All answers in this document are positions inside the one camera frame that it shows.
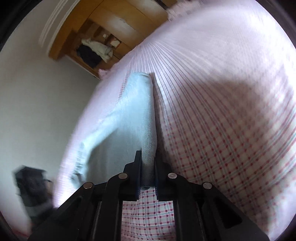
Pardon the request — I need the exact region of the pink checked bed sheet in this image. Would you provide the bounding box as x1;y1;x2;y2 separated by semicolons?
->
54;1;295;240

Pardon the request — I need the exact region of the black hanging garment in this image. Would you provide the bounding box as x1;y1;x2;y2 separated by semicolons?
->
76;44;102;68

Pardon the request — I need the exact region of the wooden wardrobe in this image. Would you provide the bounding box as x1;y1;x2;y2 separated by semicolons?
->
48;1;168;77

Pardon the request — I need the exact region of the pink crumpled clothes pile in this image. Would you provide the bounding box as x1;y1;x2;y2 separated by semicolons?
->
166;1;204;21

